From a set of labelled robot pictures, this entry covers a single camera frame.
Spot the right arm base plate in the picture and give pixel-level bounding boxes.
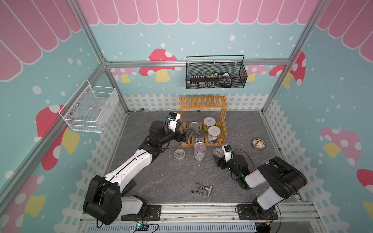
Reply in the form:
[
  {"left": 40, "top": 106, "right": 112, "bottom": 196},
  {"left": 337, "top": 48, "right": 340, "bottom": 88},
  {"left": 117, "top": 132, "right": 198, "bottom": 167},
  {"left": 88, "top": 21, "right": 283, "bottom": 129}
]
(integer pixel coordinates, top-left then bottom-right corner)
[{"left": 235, "top": 204, "right": 279, "bottom": 221}]

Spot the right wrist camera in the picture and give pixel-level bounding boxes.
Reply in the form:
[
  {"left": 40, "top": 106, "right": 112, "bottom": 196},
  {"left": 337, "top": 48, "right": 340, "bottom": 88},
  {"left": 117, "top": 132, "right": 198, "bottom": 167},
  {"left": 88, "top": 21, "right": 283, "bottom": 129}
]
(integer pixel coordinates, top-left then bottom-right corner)
[{"left": 222, "top": 144, "right": 233, "bottom": 162}]

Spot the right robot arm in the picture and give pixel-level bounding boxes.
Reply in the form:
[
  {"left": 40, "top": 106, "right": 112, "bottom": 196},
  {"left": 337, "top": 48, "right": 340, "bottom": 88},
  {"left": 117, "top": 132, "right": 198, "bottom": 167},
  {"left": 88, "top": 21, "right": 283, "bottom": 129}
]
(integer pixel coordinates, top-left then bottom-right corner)
[{"left": 213, "top": 155, "right": 308, "bottom": 215}]

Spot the small clear-lid jar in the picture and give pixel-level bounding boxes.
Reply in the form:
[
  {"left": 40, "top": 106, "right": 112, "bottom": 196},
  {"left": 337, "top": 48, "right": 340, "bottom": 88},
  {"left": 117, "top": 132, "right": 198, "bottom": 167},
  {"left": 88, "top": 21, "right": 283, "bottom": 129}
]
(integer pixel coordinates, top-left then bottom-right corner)
[{"left": 174, "top": 149, "right": 186, "bottom": 161}]

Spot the metal tool on floor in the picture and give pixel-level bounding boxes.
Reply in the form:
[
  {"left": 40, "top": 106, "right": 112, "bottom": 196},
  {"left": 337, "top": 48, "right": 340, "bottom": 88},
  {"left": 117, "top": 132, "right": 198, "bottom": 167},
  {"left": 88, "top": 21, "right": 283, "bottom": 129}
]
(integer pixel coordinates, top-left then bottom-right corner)
[{"left": 191, "top": 182, "right": 213, "bottom": 196}]

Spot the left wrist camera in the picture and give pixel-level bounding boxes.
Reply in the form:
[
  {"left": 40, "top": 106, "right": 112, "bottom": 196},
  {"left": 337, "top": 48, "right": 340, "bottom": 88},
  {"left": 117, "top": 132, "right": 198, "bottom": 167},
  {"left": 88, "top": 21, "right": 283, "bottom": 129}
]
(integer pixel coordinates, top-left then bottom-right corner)
[{"left": 166, "top": 112, "right": 181, "bottom": 132}]

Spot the white-lid white can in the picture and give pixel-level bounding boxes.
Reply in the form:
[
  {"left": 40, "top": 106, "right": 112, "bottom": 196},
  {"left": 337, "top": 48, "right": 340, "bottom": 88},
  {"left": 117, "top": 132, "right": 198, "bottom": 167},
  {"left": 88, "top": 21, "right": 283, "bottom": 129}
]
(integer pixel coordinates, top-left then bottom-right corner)
[{"left": 207, "top": 126, "right": 221, "bottom": 144}]

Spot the black wire mesh basket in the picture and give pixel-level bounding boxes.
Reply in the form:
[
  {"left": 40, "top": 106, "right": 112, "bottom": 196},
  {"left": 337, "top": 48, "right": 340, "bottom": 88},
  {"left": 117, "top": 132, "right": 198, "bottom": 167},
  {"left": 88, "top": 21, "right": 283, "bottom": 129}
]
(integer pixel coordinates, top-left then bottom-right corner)
[{"left": 185, "top": 55, "right": 248, "bottom": 89}]

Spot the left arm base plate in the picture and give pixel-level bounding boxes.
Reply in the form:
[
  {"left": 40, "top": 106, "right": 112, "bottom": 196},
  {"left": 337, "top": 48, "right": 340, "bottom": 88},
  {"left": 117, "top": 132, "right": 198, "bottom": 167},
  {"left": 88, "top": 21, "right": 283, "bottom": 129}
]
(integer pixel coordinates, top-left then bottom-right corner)
[{"left": 120, "top": 205, "right": 162, "bottom": 221}]

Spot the black tool set in basket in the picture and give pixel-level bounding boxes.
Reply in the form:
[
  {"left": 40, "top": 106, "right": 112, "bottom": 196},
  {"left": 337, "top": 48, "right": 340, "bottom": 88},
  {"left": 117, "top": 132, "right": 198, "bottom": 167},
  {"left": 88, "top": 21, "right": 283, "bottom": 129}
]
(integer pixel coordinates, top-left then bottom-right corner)
[{"left": 186, "top": 73, "right": 233, "bottom": 88}]

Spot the silver pull-tab can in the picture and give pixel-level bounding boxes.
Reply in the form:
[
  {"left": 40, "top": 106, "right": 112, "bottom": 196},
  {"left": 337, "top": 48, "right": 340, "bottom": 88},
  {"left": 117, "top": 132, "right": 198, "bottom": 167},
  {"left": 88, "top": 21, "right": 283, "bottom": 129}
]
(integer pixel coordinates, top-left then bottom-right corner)
[{"left": 188, "top": 121, "right": 200, "bottom": 131}]

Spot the wooden two-tier shelf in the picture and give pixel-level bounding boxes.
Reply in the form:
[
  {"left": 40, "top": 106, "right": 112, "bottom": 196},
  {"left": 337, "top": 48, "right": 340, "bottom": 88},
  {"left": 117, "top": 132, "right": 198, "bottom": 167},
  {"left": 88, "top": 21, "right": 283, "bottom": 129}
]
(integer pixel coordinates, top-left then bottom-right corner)
[{"left": 179, "top": 96, "right": 228, "bottom": 146}]

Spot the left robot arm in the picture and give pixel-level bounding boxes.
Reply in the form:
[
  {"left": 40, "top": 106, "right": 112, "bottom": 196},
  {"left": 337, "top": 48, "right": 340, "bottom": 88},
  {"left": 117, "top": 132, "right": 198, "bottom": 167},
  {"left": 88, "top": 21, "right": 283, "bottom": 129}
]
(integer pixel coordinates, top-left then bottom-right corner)
[{"left": 83, "top": 120, "right": 194, "bottom": 225}]

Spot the green circuit board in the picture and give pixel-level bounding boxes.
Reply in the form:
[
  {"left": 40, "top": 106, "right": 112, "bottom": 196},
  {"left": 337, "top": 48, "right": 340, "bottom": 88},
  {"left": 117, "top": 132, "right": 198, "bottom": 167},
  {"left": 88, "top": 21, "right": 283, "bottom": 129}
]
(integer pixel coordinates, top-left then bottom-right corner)
[{"left": 135, "top": 223, "right": 149, "bottom": 232}]

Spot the purple label pull-tab can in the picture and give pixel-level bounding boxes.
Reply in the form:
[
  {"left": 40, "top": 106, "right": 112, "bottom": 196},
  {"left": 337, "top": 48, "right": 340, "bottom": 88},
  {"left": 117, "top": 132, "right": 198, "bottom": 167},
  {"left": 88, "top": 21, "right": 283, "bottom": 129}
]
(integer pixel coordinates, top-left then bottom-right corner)
[{"left": 193, "top": 129, "right": 206, "bottom": 143}]

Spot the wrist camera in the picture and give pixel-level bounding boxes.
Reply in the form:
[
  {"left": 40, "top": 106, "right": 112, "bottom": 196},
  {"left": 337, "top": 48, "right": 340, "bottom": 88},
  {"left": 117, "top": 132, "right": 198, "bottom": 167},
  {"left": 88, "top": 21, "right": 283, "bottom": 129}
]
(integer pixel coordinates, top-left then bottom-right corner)
[
  {"left": 222, "top": 144, "right": 233, "bottom": 162},
  {"left": 166, "top": 112, "right": 181, "bottom": 132}
]

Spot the white wire mesh basket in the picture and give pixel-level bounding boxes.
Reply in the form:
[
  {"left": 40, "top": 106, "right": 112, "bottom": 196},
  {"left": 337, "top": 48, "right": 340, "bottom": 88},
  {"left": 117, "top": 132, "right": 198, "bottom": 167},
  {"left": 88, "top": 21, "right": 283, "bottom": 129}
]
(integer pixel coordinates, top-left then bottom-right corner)
[{"left": 59, "top": 80, "right": 119, "bottom": 133}]

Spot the green yellow white-lid can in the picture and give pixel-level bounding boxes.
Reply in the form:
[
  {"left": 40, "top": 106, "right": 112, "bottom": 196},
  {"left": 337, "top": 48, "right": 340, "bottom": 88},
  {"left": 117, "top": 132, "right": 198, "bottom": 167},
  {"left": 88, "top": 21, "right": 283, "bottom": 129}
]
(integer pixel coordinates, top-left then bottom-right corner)
[{"left": 203, "top": 116, "right": 216, "bottom": 133}]

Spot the tall green seed can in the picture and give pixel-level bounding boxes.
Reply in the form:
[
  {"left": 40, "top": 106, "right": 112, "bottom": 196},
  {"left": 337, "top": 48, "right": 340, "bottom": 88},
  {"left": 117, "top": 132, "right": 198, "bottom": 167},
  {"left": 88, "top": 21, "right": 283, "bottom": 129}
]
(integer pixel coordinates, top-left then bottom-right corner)
[{"left": 194, "top": 142, "right": 207, "bottom": 162}]

